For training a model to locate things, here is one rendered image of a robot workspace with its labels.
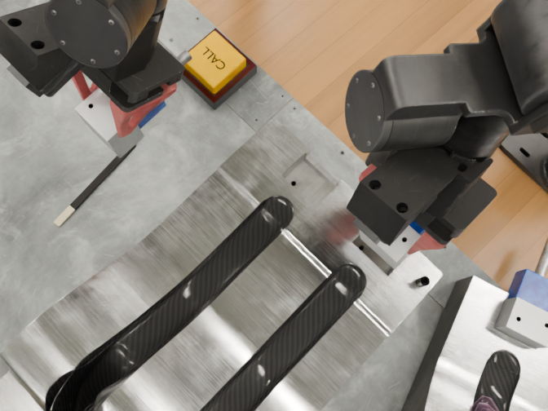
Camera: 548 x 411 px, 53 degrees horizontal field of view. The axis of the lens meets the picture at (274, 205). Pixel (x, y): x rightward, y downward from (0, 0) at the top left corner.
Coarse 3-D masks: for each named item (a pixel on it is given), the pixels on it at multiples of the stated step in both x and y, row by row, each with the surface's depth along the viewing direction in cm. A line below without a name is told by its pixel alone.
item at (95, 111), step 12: (180, 60) 59; (96, 96) 56; (84, 108) 56; (96, 108) 56; (108, 108) 56; (156, 108) 59; (84, 120) 57; (96, 120) 55; (108, 120) 55; (144, 120) 59; (96, 132) 56; (108, 132) 55; (132, 132) 58; (108, 144) 56; (120, 144) 57; (132, 144) 60; (120, 156) 59
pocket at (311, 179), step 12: (300, 168) 65; (312, 168) 65; (324, 168) 64; (288, 180) 64; (300, 180) 65; (312, 180) 65; (324, 180) 65; (336, 180) 64; (300, 192) 64; (312, 192) 64; (324, 192) 64; (312, 204) 64
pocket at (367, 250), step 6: (354, 240) 63; (360, 240) 63; (360, 246) 64; (366, 246) 63; (366, 252) 63; (372, 252) 63; (372, 258) 63; (378, 258) 63; (378, 264) 62; (384, 264) 62; (384, 270) 62; (390, 270) 62
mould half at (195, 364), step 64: (192, 192) 61; (256, 192) 61; (128, 256) 59; (192, 256) 60; (320, 256) 60; (64, 320) 53; (128, 320) 55; (192, 320) 57; (256, 320) 58; (384, 320) 58; (0, 384) 58; (128, 384) 52; (192, 384) 54; (320, 384) 57
